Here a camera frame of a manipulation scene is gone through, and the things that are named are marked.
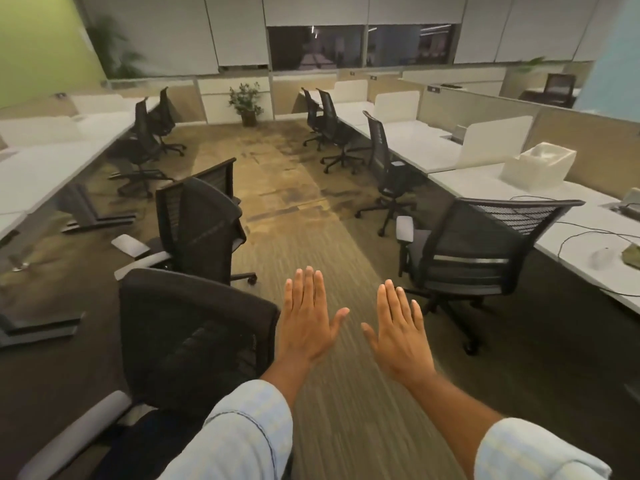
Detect white computer mouse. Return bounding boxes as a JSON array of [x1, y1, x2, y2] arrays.
[[589, 248, 619, 271]]

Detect grey desk power box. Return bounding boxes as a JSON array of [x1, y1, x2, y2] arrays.
[[611, 188, 640, 218]]

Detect person's left forearm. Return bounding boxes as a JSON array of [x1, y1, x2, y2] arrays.
[[159, 356, 322, 480]]

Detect white desk divider panel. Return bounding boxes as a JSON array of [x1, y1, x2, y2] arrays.
[[69, 93, 132, 115], [332, 79, 370, 103], [457, 115, 535, 170], [373, 90, 421, 125], [0, 116, 84, 146]]

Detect small potted green plant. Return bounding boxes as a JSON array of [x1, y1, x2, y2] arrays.
[[228, 82, 265, 128]]

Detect tall green leafy plant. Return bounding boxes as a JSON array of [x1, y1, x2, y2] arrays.
[[86, 14, 147, 80]]

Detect black mesh chair white armrest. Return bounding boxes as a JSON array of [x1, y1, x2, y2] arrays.
[[396, 197, 586, 356]]

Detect person's right forearm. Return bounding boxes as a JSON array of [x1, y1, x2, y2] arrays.
[[400, 371, 614, 480]]

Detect white open box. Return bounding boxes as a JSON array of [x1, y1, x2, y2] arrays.
[[501, 142, 578, 192]]

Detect person's left hand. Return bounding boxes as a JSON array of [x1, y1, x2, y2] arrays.
[[276, 266, 350, 368]]

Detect white low cabinet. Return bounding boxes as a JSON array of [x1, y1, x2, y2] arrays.
[[197, 75, 275, 123]]

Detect black mesh office chair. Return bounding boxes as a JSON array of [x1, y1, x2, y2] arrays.
[[107, 98, 174, 199], [300, 87, 327, 152], [542, 73, 577, 108], [316, 88, 374, 175], [192, 158, 242, 206], [354, 111, 427, 238], [149, 87, 187, 157]]

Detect dark window pane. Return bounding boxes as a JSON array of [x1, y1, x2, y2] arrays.
[[267, 25, 365, 72], [367, 23, 456, 68]]

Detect black office chair white armrests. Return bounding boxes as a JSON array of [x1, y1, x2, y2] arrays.
[[30, 268, 281, 480], [112, 177, 259, 288]]

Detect person's right hand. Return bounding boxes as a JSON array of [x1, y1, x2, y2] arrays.
[[361, 279, 437, 386]]

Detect grey desk leg frame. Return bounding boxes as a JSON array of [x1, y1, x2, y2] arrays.
[[61, 182, 137, 234], [0, 229, 87, 351]]

